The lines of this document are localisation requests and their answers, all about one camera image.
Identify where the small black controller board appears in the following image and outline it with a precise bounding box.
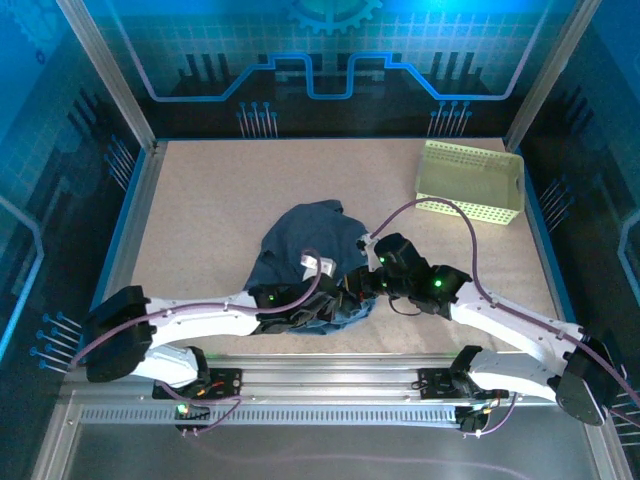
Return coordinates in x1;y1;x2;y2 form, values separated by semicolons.
173;402;212;432
455;404;490;437

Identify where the blue t-shirt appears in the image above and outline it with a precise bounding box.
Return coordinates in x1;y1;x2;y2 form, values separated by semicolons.
244;199;381;337

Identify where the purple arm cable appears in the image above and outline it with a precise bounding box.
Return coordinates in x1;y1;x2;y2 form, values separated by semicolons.
370;198;640;409
68;248;324;371

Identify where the aluminium side rail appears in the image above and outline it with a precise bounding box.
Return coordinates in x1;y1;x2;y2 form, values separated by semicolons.
82;142;169;364

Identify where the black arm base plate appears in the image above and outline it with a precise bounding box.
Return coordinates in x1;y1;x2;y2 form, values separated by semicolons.
417;367;509;401
152;367;244;401

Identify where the black gripper wire loop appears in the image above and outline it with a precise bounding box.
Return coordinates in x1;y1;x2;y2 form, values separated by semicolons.
388;297;426;317

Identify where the aluminium frame post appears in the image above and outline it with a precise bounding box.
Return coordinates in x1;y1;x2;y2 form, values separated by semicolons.
503;0;599;151
54;0;161;151

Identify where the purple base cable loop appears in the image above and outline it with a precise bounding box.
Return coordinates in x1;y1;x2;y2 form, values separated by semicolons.
159;382;246;436
462;392;524;439

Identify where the grey metal plate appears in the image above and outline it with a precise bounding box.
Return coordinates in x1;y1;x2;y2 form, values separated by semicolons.
64;404;601;480

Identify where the aluminium frame rail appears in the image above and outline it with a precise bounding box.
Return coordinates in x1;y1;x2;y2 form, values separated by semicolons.
62;352;599;407

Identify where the pale green perforated basket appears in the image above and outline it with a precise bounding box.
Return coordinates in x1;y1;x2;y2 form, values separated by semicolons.
413;139;526;227

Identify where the slotted grey cable duct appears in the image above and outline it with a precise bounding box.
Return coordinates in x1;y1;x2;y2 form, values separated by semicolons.
79;403;464;427

